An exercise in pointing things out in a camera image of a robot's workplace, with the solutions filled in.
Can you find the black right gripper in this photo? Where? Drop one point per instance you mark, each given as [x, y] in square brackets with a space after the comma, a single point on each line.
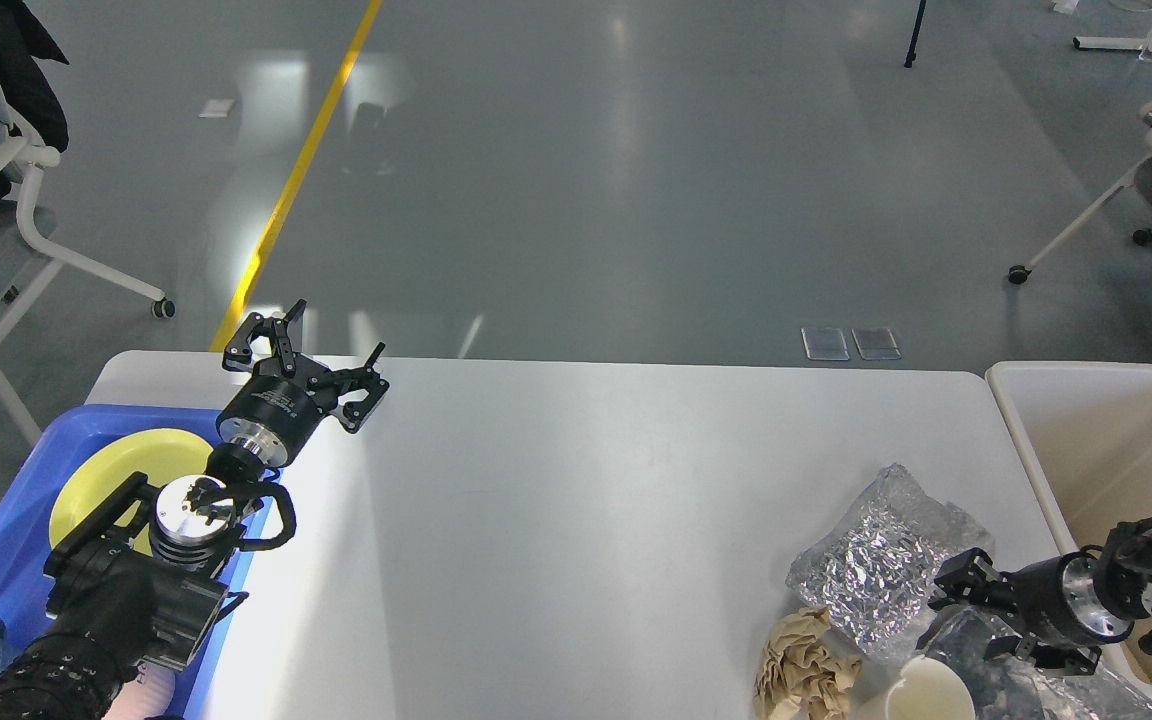
[1056, 601]

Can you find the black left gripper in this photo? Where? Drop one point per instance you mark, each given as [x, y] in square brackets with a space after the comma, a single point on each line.
[273, 418]

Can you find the clear plastic bag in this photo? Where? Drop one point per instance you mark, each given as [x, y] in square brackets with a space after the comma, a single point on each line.
[1008, 688]

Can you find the aluminium foil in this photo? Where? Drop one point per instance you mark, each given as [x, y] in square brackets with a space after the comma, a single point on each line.
[875, 570]

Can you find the yellow plate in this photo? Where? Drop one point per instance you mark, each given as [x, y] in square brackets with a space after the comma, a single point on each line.
[162, 454]

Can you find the brown paper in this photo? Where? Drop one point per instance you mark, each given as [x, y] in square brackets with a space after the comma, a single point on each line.
[800, 674]

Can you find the pink mug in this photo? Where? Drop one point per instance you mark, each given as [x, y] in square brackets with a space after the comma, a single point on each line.
[149, 693]

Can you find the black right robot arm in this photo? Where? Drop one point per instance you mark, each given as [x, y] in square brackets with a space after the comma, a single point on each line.
[1123, 578]

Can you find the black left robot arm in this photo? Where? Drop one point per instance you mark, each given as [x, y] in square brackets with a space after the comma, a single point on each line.
[138, 581]

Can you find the white plastic bin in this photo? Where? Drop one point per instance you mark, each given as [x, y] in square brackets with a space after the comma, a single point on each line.
[1084, 434]

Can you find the right floor outlet plate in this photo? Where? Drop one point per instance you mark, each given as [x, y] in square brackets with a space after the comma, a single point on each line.
[876, 343]

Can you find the floor outlet plate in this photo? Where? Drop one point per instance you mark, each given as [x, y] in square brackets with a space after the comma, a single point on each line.
[825, 344]
[876, 343]

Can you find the left floor outlet plate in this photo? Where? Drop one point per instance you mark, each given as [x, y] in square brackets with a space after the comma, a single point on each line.
[825, 344]

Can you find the black tripod leg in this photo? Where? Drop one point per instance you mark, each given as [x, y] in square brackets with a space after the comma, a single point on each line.
[916, 32]

